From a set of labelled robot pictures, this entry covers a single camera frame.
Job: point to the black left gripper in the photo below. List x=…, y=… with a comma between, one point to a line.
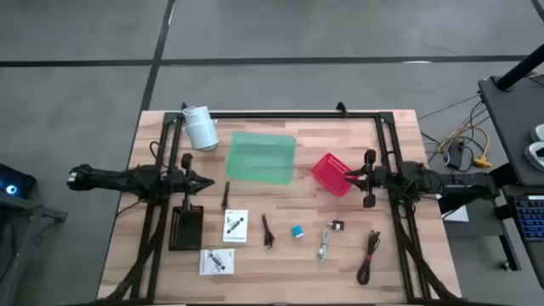
x=178, y=183

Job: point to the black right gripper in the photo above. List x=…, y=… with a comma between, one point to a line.
x=376, y=176

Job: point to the black power adapter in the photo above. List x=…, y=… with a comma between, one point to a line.
x=338, y=225

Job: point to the white printed product box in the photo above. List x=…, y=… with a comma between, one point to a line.
x=227, y=270
x=242, y=236

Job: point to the small blue cylinder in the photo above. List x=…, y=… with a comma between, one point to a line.
x=298, y=231

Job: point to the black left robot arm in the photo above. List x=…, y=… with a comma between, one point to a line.
x=110, y=178

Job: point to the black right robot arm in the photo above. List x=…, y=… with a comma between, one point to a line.
x=459, y=187

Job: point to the green translucent plastic bin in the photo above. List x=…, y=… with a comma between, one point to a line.
x=261, y=157

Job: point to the red plastic basket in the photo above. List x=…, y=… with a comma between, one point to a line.
x=327, y=170

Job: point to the black plastic basket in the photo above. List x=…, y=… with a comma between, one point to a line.
x=185, y=231

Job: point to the black power brick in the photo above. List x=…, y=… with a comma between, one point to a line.
x=457, y=155

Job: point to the white paper sheet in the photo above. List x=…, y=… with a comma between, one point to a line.
x=459, y=214

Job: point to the black desk top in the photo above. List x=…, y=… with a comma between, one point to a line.
x=510, y=127

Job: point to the backlit black keyboard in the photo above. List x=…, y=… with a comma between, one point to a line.
x=531, y=217

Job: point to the white rounded device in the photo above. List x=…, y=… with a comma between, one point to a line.
x=539, y=133
x=535, y=156

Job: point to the black device with blue light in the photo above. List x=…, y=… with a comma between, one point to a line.
x=10, y=189

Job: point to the black pole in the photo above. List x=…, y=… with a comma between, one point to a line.
x=520, y=68

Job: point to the grey metal stand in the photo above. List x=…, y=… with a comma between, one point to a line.
x=17, y=255

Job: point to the black desk base frame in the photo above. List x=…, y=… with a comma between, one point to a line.
x=508, y=238

